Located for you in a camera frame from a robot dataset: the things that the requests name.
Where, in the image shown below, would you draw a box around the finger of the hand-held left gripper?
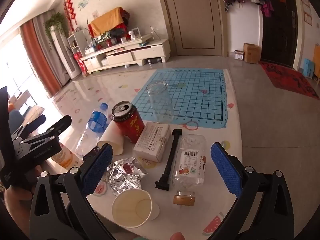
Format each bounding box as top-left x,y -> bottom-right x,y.
82,147 -> 101,162
11,115 -> 72,144

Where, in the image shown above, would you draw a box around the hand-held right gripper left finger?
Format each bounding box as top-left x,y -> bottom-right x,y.
29,144 -> 118,240

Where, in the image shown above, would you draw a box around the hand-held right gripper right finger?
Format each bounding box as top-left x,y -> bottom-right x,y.
207,142 -> 293,240

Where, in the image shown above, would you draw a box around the orange label bottle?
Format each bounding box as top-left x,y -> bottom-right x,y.
51,142 -> 81,168

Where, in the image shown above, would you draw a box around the white paper cup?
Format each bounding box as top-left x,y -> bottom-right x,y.
97,122 -> 125,155
112,189 -> 160,228

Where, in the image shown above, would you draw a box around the silver foil wrapper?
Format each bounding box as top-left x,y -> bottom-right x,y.
107,156 -> 148,197

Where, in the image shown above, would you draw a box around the blue label plastic water bottle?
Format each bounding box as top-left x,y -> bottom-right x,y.
75,102 -> 110,157

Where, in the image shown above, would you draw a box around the clear bottle with orange cap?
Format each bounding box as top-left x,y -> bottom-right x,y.
173,134 -> 208,207

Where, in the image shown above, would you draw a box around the red drink can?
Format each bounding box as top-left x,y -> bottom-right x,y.
111,101 -> 145,144

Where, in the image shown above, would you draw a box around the black plastic handle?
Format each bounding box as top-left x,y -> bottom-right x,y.
154,129 -> 183,190

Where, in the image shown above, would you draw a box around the white cardboard box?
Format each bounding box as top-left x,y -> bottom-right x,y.
133,121 -> 172,163

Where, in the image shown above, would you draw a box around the person's left hand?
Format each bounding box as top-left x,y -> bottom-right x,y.
4,165 -> 43,219

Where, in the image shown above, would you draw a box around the blue sofa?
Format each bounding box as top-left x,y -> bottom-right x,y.
7,102 -> 48,140

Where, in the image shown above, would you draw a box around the red boxes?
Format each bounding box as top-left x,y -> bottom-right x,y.
74,51 -> 87,77

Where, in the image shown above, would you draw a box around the orange curtain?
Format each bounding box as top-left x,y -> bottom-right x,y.
20,20 -> 62,95

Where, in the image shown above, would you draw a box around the white shelf cabinet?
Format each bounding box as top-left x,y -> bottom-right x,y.
67,29 -> 88,78

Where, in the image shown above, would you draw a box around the blue grid mat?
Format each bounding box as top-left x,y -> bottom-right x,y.
132,68 -> 227,128

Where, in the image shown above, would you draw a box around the clear glass jar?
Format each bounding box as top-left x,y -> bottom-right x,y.
146,81 -> 175,124

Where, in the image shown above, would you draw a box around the green hanging plant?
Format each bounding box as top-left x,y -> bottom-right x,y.
44,12 -> 69,39

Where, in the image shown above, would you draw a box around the white television cabinet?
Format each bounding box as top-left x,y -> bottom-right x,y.
80,39 -> 171,74

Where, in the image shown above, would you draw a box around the red doormat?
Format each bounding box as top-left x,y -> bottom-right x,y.
259,61 -> 320,100

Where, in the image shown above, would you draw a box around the orange cloth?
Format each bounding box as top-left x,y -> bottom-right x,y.
89,7 -> 125,37

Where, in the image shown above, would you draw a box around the brown cardboard box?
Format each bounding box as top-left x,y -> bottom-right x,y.
243,43 -> 262,64

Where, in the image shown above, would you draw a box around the blue plastic stool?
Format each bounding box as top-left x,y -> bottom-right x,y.
301,58 -> 314,78

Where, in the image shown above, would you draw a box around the wooden cabinet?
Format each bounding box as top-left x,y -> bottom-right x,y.
312,44 -> 320,83

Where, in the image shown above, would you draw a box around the dark brown door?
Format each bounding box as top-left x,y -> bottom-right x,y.
260,0 -> 299,68

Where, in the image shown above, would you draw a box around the beige door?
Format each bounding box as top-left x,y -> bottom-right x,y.
160,0 -> 224,57

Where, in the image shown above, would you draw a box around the red wall decoration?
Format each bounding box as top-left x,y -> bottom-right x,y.
64,0 -> 77,28

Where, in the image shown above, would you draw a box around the wall posters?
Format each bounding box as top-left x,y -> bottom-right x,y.
300,0 -> 313,27

